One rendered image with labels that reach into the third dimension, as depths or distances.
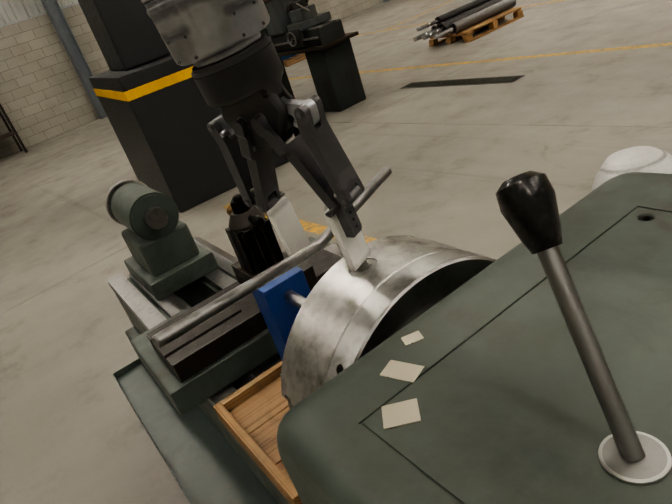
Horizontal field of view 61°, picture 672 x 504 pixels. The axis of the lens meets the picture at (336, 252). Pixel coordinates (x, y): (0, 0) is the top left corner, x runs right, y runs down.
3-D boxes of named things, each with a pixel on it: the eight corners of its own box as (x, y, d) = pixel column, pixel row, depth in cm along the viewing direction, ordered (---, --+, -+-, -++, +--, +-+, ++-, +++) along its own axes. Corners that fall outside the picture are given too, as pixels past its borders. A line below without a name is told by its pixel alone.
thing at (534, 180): (584, 240, 33) (575, 165, 31) (549, 267, 32) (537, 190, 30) (527, 227, 36) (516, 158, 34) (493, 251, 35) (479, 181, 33)
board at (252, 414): (471, 377, 97) (467, 359, 95) (301, 517, 82) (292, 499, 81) (367, 321, 121) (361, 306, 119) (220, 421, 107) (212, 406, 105)
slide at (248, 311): (352, 275, 128) (346, 258, 126) (181, 383, 111) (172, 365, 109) (310, 256, 143) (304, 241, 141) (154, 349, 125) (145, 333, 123)
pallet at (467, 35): (482, 22, 927) (480, 12, 921) (525, 16, 859) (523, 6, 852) (427, 47, 876) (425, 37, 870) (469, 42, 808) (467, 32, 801)
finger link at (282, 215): (270, 212, 58) (265, 212, 59) (298, 266, 62) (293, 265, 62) (287, 196, 60) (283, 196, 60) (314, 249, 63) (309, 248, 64)
